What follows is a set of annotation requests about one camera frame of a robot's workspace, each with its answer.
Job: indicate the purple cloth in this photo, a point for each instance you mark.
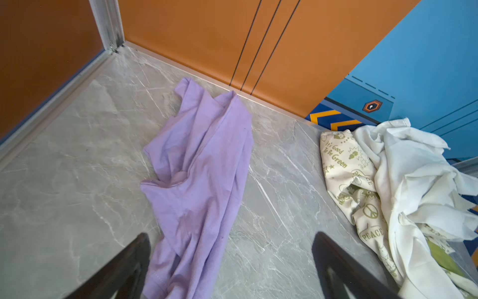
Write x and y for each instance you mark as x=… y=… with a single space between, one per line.
x=201 y=159

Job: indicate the white crumpled cloth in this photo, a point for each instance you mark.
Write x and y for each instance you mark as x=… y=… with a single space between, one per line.
x=419 y=189

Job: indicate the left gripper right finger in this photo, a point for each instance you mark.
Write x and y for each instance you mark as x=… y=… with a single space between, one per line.
x=341 y=276

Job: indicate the cream green printed cloth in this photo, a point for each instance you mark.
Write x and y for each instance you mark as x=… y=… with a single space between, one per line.
x=349 y=175

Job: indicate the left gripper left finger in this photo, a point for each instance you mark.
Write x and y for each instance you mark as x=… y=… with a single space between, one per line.
x=123 y=277

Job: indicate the left aluminium corner post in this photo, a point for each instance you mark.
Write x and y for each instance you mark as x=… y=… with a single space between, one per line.
x=108 y=19

